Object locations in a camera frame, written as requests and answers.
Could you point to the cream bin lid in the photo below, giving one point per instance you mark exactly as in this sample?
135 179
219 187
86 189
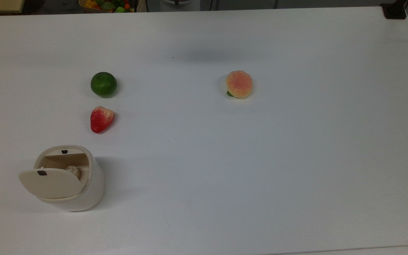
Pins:
53 184

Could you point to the cream garbage bin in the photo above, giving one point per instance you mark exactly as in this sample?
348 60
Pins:
85 193

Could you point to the orange pink toy peach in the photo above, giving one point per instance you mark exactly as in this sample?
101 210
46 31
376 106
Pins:
239 84

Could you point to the red toy strawberry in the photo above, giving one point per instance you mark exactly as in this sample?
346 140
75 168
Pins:
100 119

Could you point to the green lime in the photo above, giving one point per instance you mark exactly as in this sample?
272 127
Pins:
103 84

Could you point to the crumpled paper ball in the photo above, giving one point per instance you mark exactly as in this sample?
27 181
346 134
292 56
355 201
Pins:
73 171

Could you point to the basket of toy vegetables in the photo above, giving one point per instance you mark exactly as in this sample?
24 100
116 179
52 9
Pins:
106 5

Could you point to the black table clamp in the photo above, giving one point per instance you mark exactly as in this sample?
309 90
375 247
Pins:
394 11

